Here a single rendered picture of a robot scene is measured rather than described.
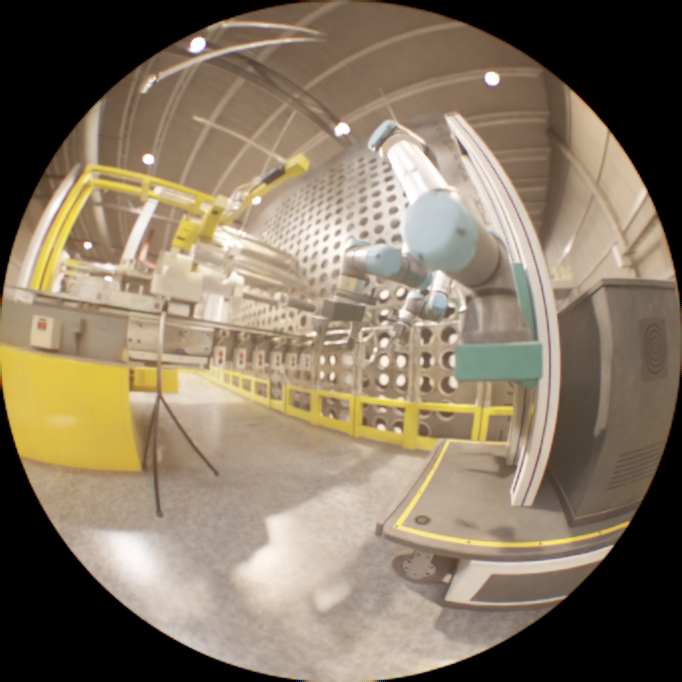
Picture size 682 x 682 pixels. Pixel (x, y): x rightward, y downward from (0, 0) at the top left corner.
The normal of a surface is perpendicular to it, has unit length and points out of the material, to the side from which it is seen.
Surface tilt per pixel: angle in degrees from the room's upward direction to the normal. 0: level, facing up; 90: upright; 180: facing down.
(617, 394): 90
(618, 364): 90
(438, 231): 98
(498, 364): 90
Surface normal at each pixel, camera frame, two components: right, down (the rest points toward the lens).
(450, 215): -0.87, 0.04
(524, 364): -0.62, -0.11
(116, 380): 0.77, -0.04
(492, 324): -0.66, -0.40
